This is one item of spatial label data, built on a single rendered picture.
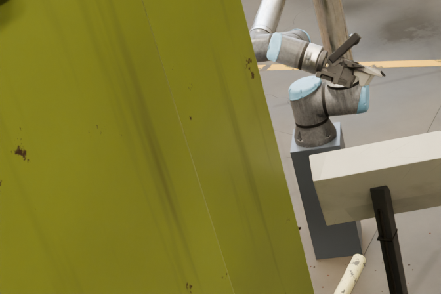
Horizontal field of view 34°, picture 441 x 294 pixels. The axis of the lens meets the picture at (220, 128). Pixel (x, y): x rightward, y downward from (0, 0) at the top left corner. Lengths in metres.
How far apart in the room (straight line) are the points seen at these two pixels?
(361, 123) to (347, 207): 2.58
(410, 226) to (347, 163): 1.77
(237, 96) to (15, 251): 0.74
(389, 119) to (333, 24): 1.74
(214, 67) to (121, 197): 0.47
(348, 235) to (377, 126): 1.25
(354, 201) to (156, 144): 0.97
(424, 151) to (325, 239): 1.61
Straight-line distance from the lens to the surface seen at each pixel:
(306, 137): 3.16
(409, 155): 1.87
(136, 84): 1.08
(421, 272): 3.33
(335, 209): 2.01
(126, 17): 1.07
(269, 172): 1.66
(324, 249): 3.45
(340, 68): 2.21
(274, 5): 2.59
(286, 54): 2.23
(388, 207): 1.96
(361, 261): 2.41
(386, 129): 4.45
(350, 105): 3.06
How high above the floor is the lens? 2.13
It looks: 26 degrees down
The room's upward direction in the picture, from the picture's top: 16 degrees counter-clockwise
